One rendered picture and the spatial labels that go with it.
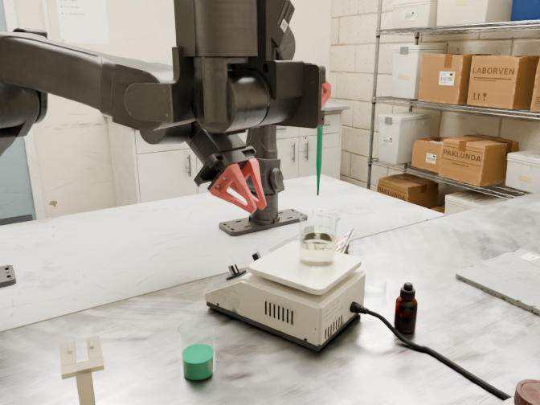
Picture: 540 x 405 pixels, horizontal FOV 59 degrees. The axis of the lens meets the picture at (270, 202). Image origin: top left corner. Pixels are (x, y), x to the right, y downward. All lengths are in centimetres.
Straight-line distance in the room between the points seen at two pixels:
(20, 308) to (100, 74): 43
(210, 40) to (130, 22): 314
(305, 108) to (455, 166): 250
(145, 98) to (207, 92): 6
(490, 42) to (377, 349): 284
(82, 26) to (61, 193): 111
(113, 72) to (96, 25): 301
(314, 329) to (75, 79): 39
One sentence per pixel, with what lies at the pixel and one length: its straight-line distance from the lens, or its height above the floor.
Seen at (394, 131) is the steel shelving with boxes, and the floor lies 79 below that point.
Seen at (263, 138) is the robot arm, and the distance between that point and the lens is 98.
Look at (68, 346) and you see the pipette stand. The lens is 45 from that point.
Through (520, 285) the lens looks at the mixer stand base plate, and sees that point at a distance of 86.
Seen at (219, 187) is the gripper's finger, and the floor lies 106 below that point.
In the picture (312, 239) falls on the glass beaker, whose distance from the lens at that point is 62.
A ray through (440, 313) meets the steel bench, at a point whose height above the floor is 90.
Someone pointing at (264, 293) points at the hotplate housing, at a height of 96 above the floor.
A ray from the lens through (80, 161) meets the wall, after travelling 353.
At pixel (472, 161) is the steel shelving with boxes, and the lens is 290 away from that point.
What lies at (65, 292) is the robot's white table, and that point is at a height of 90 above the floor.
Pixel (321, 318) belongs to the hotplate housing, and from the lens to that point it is 60.
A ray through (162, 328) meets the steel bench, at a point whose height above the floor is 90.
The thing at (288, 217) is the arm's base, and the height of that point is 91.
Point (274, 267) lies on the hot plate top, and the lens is 64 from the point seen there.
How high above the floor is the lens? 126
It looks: 17 degrees down
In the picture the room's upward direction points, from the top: straight up
